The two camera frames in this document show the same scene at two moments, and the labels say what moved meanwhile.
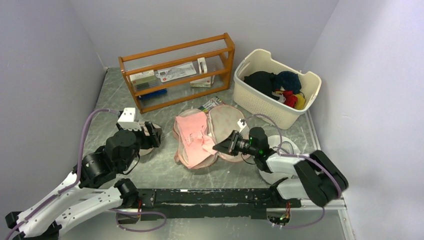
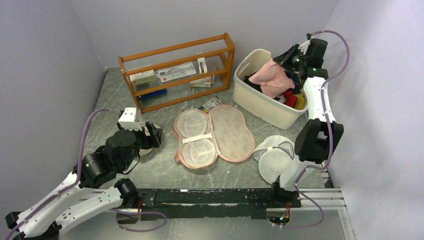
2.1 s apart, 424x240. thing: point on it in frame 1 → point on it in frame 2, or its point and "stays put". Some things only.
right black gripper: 229,145 → 283,59
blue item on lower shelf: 155,93 stays put
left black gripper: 154,139 stays put
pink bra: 197,142 → 277,81
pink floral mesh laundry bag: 223,120 stays put
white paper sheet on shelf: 176,72 stays put
